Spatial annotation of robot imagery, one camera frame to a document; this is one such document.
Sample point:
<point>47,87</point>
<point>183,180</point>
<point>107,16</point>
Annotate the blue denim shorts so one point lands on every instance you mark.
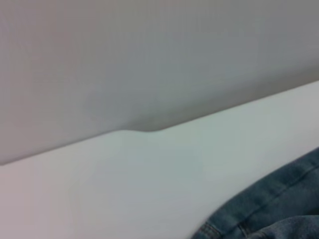
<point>279,204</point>

